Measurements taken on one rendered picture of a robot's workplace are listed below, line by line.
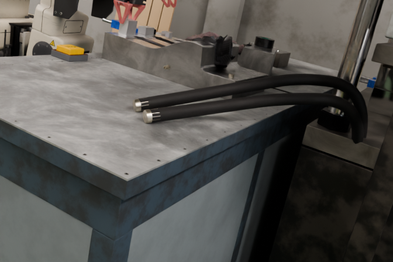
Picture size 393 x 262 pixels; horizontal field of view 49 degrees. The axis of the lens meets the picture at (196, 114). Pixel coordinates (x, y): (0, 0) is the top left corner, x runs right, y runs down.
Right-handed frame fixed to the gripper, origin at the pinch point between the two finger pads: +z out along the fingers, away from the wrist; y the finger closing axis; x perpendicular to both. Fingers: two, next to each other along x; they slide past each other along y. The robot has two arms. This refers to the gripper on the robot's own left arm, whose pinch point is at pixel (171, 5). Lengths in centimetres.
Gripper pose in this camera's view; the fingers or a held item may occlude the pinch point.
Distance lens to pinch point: 186.0
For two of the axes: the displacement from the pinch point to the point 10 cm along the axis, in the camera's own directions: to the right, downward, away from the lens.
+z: 2.4, 9.6, 1.4
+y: 3.2, -2.1, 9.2
